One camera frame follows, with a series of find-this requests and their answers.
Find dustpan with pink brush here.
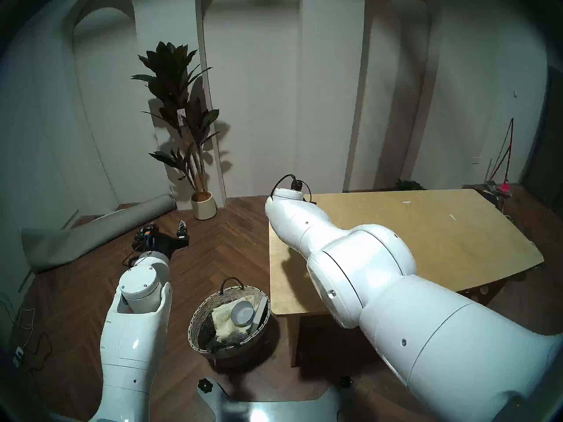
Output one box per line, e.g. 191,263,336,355
482,182,513,200

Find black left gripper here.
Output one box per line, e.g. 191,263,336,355
135,219,190,255

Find dark door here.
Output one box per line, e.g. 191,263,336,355
521,67,563,215

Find pale grey bowl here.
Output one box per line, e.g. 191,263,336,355
230,300,256,327

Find grey fluffy duster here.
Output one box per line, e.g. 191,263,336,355
207,331,247,351

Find cream knitted cloth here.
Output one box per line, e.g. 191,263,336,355
211,299,256,338

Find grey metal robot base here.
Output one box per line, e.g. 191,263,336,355
197,375,355,422

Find black floor cable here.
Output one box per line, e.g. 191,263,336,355
13,331,52,373

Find rolled grey carpet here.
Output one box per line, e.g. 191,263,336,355
20,193,175,274

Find woven basket with black handles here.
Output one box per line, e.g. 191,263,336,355
188,277,272,368

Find white flat box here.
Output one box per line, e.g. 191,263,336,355
251,295,270,334

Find light wooden table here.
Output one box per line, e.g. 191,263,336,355
268,188,545,368

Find white floor cable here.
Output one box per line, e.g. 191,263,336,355
11,309,36,338

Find tall potted plant white pot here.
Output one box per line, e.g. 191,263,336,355
131,41,220,220

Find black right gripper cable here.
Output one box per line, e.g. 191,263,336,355
271,174,315,204

